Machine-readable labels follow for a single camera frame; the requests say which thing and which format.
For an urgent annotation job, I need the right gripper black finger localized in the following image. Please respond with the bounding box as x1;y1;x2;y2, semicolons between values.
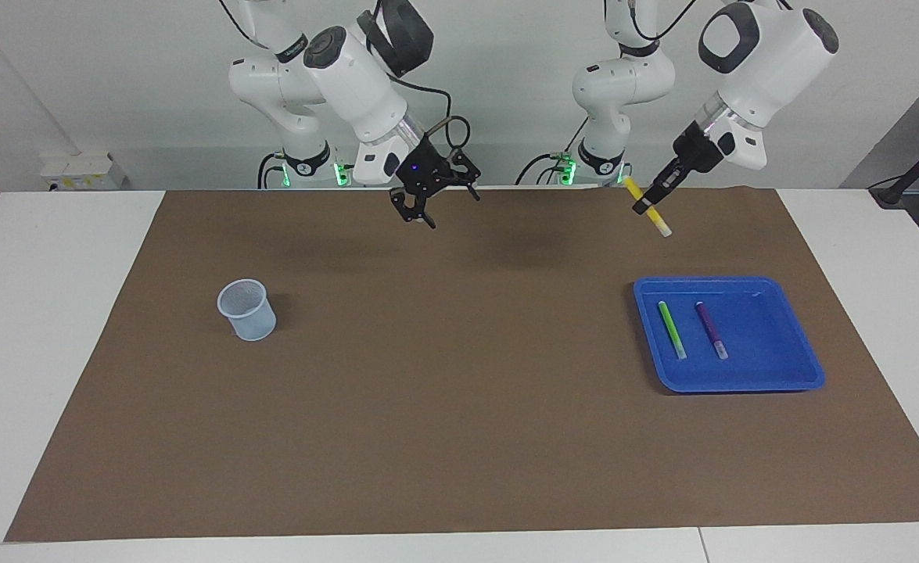
443;147;483;203
389;188;438;231

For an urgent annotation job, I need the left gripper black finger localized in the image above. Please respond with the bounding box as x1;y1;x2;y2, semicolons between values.
639;168;696;217
632;156;683;213

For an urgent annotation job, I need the yellow pen white cap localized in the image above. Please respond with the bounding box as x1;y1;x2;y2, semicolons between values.
623;175;673;238

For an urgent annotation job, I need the green pen white cap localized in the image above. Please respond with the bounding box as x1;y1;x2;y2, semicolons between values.
657;300;687;360

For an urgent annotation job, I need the purple pen white cap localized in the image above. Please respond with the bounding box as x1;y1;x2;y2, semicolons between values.
695;301;729;360

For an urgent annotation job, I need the blue plastic tray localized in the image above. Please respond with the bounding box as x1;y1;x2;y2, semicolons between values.
633;275;826;394

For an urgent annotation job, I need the light blue mesh pen cup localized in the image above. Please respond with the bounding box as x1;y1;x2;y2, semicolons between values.
217;278;278;342

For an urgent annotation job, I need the black stand pole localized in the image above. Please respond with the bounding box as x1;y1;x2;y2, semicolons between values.
870;124;919;209

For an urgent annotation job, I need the brown table mat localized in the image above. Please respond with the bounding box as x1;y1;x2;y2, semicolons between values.
4;186;919;543

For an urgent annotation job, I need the black curved base cable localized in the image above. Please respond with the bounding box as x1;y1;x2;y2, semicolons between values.
515;153;560;187

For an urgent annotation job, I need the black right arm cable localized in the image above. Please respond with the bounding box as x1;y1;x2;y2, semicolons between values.
357;0;472;157

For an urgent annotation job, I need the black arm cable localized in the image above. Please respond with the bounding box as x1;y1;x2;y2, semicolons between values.
357;0;472;157
627;0;698;44

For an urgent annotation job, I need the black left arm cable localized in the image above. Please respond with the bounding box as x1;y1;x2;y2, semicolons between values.
627;0;698;44

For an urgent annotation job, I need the black looped base cable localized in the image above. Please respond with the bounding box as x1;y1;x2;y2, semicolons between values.
257;152;286;189

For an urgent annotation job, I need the white wall socket box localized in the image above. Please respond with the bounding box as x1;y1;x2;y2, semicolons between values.
41;152;127;191

